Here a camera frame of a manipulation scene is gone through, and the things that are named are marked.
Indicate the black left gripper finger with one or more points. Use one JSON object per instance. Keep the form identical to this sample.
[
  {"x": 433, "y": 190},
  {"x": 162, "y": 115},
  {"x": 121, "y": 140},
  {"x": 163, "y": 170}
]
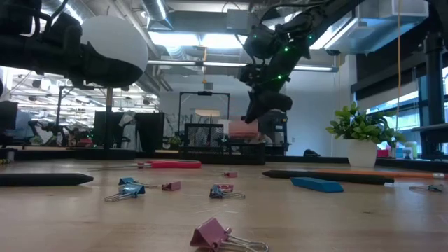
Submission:
[{"x": 94, "y": 56}]

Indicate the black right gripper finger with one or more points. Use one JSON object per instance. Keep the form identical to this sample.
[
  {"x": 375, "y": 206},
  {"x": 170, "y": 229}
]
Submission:
[
  {"x": 283, "y": 103},
  {"x": 257, "y": 105}
]

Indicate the pink sticky note pad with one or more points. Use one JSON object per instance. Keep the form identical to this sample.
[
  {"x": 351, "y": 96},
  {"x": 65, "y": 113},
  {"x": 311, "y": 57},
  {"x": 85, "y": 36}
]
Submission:
[{"x": 243, "y": 130}]

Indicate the long black pen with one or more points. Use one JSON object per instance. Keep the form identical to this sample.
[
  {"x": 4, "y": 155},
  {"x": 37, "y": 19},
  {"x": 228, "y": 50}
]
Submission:
[{"x": 297, "y": 175}]

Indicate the blue eraser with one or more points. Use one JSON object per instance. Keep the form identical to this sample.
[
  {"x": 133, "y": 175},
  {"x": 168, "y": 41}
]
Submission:
[{"x": 316, "y": 185}]

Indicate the pink binder clip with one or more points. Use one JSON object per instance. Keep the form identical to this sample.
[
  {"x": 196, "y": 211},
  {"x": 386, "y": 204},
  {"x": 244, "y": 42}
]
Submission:
[
  {"x": 208, "y": 234},
  {"x": 231, "y": 174},
  {"x": 227, "y": 187},
  {"x": 172, "y": 186}
]

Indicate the thick black marker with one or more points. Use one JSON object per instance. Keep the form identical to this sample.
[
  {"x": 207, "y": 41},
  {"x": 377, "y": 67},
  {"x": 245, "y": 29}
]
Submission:
[{"x": 42, "y": 179}]

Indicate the blue binder clip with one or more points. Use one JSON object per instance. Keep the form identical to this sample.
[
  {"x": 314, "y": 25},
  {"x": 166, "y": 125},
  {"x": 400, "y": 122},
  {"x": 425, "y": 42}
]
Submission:
[
  {"x": 215, "y": 192},
  {"x": 126, "y": 181},
  {"x": 133, "y": 189}
]

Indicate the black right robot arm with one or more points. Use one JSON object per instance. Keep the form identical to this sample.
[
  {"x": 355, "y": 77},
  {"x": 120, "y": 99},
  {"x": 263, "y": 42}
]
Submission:
[{"x": 297, "y": 49}]

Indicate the black mesh desk organizer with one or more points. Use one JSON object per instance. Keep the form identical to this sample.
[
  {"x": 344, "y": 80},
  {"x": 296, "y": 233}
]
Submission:
[{"x": 210, "y": 157}]

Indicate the white globe table lamp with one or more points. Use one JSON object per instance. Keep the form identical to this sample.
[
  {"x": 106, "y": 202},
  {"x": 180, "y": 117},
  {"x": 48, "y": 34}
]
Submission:
[{"x": 119, "y": 38}]

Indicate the black background cabinet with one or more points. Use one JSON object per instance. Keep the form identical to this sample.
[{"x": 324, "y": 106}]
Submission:
[{"x": 276, "y": 134}]

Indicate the white cylindrical object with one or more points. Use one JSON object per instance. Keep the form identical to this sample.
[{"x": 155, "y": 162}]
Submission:
[{"x": 224, "y": 127}]

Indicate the black dome object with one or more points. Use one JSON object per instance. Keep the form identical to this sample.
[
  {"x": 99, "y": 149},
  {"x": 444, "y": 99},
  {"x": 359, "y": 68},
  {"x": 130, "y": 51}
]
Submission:
[{"x": 311, "y": 153}]

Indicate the black computer monitor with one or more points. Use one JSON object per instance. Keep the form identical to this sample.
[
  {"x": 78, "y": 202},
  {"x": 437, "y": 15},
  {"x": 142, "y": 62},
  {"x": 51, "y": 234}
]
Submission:
[{"x": 7, "y": 115}]

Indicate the background robot arms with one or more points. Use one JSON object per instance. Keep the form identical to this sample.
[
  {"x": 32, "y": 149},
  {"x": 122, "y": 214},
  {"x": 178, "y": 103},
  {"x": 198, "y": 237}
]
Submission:
[{"x": 52, "y": 129}]

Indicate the person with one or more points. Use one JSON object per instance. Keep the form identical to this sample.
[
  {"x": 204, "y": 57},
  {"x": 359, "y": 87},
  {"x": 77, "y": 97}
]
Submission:
[{"x": 130, "y": 133}]

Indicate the small background plant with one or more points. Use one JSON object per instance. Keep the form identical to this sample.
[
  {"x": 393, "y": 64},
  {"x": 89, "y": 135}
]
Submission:
[{"x": 174, "y": 140}]

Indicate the green plant in white pot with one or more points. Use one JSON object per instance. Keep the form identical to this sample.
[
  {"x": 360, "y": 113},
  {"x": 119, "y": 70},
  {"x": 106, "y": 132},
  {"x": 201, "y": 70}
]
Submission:
[{"x": 362, "y": 154}]

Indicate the black room partition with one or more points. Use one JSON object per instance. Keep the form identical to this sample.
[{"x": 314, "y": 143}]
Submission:
[{"x": 152, "y": 133}]

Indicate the pink box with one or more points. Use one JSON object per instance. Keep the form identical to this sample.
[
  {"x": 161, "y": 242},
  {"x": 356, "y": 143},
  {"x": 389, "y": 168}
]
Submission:
[{"x": 383, "y": 153}]

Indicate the pale green container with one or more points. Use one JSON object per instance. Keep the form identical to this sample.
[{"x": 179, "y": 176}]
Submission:
[{"x": 411, "y": 150}]

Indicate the black room pillar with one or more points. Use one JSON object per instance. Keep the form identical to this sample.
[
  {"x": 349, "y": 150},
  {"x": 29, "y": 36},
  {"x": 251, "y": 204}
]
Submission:
[{"x": 434, "y": 105}]

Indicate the teal binder clip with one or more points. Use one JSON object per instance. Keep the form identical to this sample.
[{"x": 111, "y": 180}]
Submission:
[{"x": 435, "y": 189}]

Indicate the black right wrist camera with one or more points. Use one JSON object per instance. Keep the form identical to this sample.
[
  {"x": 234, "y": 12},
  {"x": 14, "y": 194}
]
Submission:
[{"x": 252, "y": 75}]

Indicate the black background camera frame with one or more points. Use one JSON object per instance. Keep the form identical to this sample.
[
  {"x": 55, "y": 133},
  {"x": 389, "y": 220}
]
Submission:
[{"x": 204, "y": 93}]

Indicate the ceiling security camera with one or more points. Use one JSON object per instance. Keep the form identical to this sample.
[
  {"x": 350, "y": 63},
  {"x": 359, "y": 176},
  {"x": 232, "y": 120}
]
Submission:
[{"x": 332, "y": 52}]

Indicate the black aluminium table frame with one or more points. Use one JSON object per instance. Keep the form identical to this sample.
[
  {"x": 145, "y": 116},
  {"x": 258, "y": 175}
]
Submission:
[{"x": 308, "y": 159}]

